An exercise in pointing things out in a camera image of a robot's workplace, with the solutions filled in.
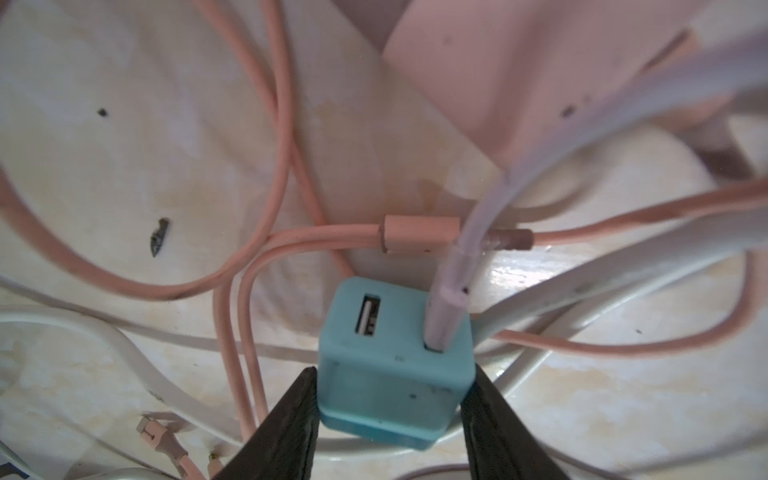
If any pink usb cable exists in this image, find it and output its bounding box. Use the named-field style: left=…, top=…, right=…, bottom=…
left=0, top=0, right=768, bottom=480

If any white power strip cable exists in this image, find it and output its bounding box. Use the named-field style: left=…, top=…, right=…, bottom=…
left=0, top=206, right=768, bottom=480

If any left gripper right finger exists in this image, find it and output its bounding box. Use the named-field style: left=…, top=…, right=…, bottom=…
left=460, top=367, right=569, bottom=480

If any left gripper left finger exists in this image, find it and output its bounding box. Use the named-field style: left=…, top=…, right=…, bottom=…
left=215, top=367, right=320, bottom=480

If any lilac usb cable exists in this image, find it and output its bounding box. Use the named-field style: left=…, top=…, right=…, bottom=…
left=422, top=29, right=768, bottom=354

